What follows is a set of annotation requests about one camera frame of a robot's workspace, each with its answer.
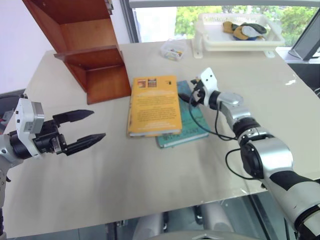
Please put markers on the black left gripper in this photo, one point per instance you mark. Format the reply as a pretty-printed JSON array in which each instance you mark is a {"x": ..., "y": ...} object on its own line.
[{"x": 46, "y": 140}]

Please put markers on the white plastic basket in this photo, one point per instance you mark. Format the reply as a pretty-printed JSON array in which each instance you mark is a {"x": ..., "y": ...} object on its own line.
[{"x": 215, "y": 37}]

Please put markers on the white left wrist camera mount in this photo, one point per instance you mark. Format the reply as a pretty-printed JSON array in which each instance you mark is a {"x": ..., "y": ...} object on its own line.
[{"x": 23, "y": 120}]

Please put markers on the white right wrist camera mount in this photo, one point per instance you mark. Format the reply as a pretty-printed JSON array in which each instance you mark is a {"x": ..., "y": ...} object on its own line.
[{"x": 209, "y": 80}]

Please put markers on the clear plastic box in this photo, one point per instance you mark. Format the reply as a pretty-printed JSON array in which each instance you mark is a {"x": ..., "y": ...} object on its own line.
[{"x": 173, "y": 50}]

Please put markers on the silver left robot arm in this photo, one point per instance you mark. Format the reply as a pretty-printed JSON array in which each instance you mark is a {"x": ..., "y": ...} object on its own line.
[{"x": 18, "y": 149}]

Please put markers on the grey window frame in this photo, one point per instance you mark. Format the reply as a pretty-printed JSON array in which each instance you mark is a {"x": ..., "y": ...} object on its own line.
[{"x": 128, "y": 20}]

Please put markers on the white basket stand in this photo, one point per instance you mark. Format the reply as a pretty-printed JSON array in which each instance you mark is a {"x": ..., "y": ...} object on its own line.
[{"x": 198, "y": 51}]

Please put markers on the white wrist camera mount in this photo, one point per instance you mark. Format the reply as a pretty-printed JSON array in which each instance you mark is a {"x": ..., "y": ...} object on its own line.
[
  {"x": 209, "y": 80},
  {"x": 23, "y": 120}
]

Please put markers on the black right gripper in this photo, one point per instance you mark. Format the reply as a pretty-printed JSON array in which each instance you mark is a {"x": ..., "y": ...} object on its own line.
[{"x": 199, "y": 93}]

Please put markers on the wooden bookshelf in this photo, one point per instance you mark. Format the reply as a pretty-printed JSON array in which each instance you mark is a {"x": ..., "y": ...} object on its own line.
[{"x": 100, "y": 75}]

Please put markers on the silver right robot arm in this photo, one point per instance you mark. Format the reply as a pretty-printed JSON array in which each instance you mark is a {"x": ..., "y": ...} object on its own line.
[{"x": 272, "y": 155}]

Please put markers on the yellow book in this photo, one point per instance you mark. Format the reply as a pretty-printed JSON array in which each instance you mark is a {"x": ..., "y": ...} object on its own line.
[{"x": 155, "y": 105}]

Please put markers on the silver rounded cylinder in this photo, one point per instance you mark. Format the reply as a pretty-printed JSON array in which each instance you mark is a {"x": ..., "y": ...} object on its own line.
[
  {"x": 147, "y": 226},
  {"x": 217, "y": 216}
]

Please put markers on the teal book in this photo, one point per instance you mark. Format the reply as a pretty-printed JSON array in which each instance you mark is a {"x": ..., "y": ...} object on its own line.
[{"x": 192, "y": 125}]

